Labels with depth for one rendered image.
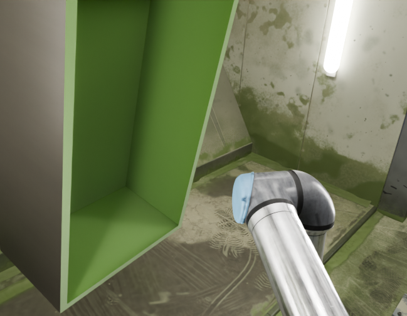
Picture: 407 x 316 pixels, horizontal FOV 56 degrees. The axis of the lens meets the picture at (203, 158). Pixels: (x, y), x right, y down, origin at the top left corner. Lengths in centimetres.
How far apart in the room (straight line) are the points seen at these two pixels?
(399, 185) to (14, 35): 246
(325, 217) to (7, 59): 84
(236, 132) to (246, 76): 47
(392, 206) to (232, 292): 140
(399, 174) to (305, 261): 211
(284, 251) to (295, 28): 232
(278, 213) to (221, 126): 231
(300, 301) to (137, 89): 109
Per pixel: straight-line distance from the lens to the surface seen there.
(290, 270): 76
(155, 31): 146
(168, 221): 168
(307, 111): 296
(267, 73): 309
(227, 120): 317
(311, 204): 92
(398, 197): 289
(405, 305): 228
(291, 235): 79
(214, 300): 195
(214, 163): 296
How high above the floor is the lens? 145
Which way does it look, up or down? 26 degrees down
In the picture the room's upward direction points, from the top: 4 degrees clockwise
